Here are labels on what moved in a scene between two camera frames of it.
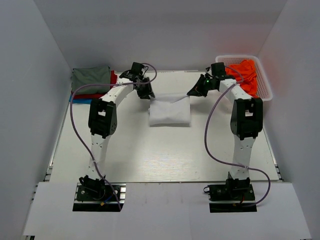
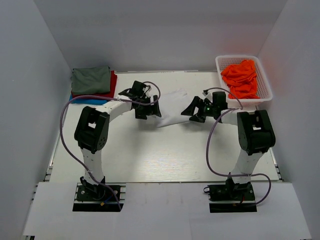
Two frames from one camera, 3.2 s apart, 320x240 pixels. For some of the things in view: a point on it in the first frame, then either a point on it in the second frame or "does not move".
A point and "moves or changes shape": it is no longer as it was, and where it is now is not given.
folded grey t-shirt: [93, 75] does not move
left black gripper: [144, 94] → [151, 109]
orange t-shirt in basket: [245, 72] does not move
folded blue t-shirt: [80, 101] does not move
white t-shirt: [170, 110] moves or changes shape
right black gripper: [198, 90] → [199, 102]
